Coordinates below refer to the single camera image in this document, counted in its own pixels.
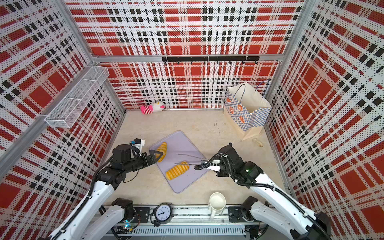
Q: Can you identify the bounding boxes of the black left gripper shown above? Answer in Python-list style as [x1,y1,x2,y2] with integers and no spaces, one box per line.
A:
[124,149,163,173]

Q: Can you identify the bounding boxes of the fake croissant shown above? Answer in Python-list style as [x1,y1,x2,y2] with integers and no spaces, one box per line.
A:
[156,142,168,163]

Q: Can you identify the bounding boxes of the steel tongs red handles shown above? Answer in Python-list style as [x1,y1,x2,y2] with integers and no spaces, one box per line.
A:
[176,154,208,166]

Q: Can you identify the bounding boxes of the ridged fake bread roll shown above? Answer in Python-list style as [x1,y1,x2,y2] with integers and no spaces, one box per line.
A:
[166,161,190,181]

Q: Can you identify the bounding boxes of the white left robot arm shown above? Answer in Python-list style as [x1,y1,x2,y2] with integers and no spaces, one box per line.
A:
[48,139,164,240]

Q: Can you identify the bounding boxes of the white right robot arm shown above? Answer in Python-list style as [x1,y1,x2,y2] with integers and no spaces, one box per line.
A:
[194,143,331,240]

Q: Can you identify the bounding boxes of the blue checkered paper bag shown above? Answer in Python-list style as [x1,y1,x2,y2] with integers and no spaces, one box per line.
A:
[224,83,272,141]

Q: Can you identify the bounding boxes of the lilac plastic tray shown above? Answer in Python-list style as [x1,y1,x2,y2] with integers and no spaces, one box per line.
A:
[150,131,208,194]

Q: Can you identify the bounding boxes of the white mug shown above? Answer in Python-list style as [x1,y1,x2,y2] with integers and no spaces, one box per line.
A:
[208,192,226,221]

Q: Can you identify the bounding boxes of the cream wristwatch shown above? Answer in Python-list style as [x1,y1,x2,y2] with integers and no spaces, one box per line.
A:
[252,139,264,148]

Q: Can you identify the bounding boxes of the pink white plush toy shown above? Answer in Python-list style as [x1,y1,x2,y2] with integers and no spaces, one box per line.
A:
[140,102,166,115]

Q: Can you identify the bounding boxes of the black round clock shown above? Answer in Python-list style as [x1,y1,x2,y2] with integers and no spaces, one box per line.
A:
[152,203,174,227]

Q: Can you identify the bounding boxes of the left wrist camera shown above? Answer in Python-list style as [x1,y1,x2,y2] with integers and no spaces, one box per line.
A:
[131,139,145,154]

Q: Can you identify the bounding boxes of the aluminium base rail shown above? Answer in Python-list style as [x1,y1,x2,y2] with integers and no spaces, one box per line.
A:
[92,205,273,240]

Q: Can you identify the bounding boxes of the white wire mesh basket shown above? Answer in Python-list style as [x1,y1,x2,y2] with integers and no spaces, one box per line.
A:
[45,66,109,129]

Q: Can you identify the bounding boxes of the black hook rail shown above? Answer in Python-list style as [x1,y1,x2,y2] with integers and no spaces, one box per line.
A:
[162,56,260,64]

